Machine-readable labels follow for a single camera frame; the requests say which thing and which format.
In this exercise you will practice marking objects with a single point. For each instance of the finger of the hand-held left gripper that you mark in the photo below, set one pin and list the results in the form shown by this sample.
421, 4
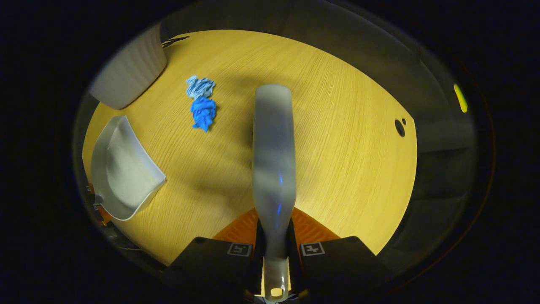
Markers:
105, 216

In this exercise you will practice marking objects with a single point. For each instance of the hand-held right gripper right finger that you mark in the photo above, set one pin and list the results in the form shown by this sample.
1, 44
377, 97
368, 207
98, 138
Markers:
337, 264

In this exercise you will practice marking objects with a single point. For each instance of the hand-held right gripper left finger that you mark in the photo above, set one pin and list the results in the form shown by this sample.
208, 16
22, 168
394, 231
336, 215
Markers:
219, 264

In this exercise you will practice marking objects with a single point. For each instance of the white dustpan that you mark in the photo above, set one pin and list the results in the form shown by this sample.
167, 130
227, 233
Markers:
126, 173

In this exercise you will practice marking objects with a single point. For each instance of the small white broom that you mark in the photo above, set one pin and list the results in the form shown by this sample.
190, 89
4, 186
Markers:
274, 147

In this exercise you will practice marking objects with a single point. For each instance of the white garbage bin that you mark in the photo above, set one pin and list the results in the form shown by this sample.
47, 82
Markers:
126, 71

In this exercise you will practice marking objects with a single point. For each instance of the light blue paper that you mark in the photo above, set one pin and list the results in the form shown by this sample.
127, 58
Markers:
200, 87

